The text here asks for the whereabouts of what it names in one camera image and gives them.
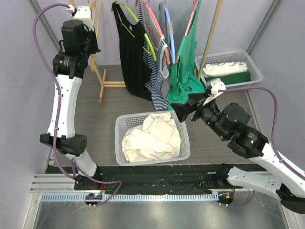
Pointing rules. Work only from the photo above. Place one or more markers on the white perforated basket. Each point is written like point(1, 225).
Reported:
point(234, 56)
point(125, 122)

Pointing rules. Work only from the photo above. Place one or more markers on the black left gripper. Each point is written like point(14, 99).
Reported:
point(91, 33)

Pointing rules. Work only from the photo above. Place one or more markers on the yellow velvet hanger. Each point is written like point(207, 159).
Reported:
point(96, 8)

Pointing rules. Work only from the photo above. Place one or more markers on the white perforated back basket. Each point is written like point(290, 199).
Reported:
point(234, 56)

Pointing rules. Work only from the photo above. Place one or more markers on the blue hanger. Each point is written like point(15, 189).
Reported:
point(172, 51)

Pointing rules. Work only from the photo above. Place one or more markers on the wooden clothes rack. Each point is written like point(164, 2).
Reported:
point(102, 76)

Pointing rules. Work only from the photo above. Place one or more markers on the folded green garment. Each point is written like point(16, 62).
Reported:
point(232, 78)

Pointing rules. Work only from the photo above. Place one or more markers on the blue white striped tank top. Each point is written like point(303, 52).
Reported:
point(159, 72)

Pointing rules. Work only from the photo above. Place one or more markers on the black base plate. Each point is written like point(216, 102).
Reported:
point(159, 180)

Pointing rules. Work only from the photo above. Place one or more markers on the green tank top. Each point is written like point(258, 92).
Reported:
point(182, 81)

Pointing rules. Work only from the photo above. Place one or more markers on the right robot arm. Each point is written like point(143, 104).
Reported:
point(231, 124)

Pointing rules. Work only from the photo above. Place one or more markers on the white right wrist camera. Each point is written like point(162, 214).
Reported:
point(214, 86)

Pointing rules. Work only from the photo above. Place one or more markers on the grey tank top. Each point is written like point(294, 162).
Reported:
point(165, 22)

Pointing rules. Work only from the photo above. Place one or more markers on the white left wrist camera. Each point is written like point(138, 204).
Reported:
point(84, 14)

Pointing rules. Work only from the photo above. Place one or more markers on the white slotted cable duct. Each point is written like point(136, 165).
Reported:
point(97, 197)

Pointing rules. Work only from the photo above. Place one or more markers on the folded white garment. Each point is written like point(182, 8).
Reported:
point(225, 68)

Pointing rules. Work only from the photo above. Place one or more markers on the lime green hanger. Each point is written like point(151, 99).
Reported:
point(134, 30)

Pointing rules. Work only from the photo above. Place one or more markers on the black tank top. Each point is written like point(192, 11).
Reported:
point(134, 70)

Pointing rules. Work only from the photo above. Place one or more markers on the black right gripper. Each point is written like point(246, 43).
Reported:
point(195, 108)

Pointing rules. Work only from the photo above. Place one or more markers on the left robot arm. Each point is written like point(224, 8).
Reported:
point(78, 43)

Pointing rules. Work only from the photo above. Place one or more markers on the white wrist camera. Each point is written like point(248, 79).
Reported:
point(84, 14)
point(214, 86)

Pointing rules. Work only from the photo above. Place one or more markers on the white perforated front basket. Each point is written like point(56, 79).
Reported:
point(125, 122)

